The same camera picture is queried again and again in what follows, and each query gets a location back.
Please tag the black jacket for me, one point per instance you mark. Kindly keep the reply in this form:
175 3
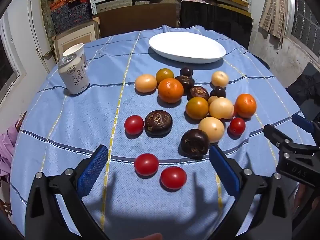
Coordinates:
307 85

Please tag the yellow orange tomato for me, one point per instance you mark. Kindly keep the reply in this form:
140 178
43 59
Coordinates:
164 75
197 107

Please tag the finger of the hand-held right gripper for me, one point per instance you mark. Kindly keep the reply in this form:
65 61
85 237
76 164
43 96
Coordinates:
275 135
302 123

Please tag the brick patterned hanging sheet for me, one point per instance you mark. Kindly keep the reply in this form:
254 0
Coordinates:
275 5

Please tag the wooden picture frame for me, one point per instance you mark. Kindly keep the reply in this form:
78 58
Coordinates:
75 33

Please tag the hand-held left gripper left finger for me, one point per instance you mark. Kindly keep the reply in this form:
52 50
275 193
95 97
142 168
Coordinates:
93 170

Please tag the white oval plate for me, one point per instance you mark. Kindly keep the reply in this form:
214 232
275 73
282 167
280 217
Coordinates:
185 46

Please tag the brown board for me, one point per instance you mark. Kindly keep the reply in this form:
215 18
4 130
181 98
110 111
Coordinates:
135 20

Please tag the orange mandarin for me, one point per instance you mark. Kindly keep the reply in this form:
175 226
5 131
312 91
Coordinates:
245 105
170 90

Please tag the window with metal grille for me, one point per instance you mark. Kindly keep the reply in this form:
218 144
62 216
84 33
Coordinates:
307 25

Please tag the blue striped tablecloth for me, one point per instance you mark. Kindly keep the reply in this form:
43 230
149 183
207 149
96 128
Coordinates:
75 120

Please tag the dark brown wrinkled fruit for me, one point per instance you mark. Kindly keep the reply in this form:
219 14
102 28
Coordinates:
158 122
194 143
198 92
187 82

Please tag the stack of patterned fabric boxes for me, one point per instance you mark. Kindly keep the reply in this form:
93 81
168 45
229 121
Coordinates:
70 12

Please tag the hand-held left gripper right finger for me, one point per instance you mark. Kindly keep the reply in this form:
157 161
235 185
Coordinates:
223 171

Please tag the white drink can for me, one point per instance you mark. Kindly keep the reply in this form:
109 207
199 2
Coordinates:
75 80

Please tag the pink cloth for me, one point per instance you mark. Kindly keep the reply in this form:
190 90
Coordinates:
7 142

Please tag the small dark purple plum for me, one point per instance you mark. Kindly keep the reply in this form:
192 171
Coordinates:
218 92
186 71

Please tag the black wheel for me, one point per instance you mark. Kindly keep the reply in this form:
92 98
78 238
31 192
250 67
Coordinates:
261 61

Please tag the red cherry tomato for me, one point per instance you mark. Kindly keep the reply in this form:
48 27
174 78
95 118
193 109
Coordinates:
173 177
146 164
133 124
237 126

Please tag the small pale yellow fruit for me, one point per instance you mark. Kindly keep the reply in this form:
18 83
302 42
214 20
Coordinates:
212 99

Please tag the pale yellow round fruit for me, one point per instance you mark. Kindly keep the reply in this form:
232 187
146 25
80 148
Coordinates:
221 108
145 82
211 129
220 79

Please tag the black panel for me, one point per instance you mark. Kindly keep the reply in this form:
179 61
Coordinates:
215 17

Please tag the white paper cup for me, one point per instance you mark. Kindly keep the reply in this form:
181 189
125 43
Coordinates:
73 49

